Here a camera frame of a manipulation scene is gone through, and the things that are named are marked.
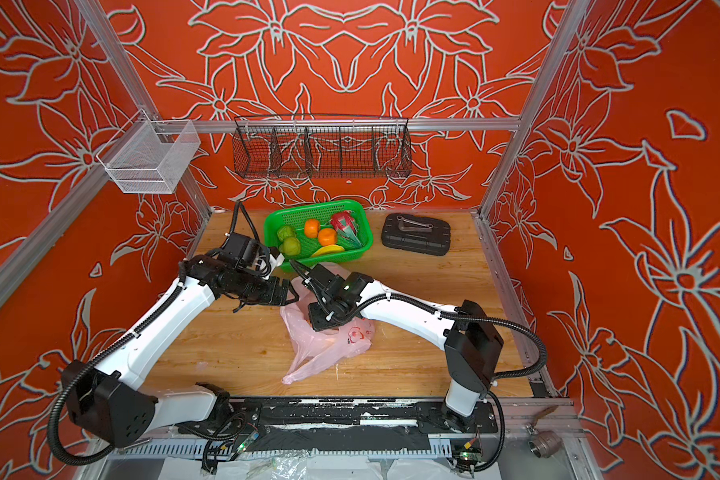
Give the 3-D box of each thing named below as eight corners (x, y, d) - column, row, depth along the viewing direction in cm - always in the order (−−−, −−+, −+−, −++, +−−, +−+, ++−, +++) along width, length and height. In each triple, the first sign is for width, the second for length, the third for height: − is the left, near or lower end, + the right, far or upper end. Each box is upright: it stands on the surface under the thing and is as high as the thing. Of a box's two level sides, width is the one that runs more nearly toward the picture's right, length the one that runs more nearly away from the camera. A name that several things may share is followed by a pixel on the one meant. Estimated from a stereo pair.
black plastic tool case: (379, 248, 109) (380, 236, 104) (384, 223, 117) (385, 211, 112) (446, 258, 106) (450, 246, 101) (446, 232, 114) (450, 220, 109)
